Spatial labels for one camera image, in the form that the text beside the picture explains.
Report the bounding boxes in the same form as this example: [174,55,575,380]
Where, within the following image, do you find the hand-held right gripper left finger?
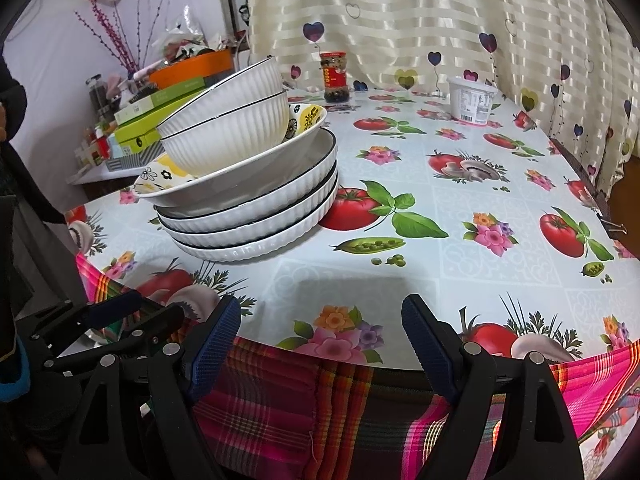
[60,294,241,480]

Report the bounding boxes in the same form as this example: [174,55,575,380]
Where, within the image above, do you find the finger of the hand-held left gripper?
[107,302,186,358]
[30,289,146,356]

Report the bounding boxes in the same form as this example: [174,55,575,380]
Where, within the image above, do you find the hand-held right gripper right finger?
[401,294,586,480]

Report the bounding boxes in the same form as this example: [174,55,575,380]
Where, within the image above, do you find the white ribbed plate black rim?
[165,190,335,250]
[152,127,339,222]
[157,162,340,236]
[172,212,323,263]

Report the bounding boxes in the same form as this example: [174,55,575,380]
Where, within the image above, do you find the white ribbed bowl black rim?
[155,56,288,136]
[160,91,292,177]

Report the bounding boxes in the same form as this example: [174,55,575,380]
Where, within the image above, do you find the yellow flower print plate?
[132,103,328,197]

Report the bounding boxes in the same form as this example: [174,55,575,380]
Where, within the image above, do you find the vegetable print tablecloth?
[65,87,640,371]

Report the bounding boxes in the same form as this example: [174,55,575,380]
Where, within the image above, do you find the plaid blanket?
[75,255,640,480]

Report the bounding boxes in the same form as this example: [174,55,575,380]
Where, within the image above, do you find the white side shelf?
[67,160,151,187]

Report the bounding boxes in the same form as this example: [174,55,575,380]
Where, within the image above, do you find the black white striped box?
[102,144,167,173]

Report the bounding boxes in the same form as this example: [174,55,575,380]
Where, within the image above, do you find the group of small bottles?
[75,125,115,167]

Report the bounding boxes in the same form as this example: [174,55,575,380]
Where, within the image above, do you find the person's dark jacket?
[0,55,86,321]

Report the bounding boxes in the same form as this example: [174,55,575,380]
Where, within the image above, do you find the lime green flat box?
[114,115,167,150]

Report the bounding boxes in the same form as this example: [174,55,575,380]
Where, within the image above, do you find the white and green flat box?
[114,77,207,126]

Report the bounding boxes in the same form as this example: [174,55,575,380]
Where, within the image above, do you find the glass canister dark lid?
[85,74,109,112]

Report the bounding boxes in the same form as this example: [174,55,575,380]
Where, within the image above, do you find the white plastic tub with lid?
[446,75,501,123]

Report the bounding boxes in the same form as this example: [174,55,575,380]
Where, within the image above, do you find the purple flower branches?
[75,0,181,76]

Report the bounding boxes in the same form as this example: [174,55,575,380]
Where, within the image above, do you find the orange round box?
[149,51,236,90]

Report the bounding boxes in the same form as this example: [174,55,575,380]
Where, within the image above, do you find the glass sauce jar red label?
[320,51,349,103]

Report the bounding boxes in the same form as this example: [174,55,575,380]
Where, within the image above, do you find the clear plastic bag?
[160,5,236,57]

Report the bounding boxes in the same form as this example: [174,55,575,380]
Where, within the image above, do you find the heart print striped curtain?
[245,0,640,196]

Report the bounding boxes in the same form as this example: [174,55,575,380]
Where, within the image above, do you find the white cables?
[234,5,252,57]

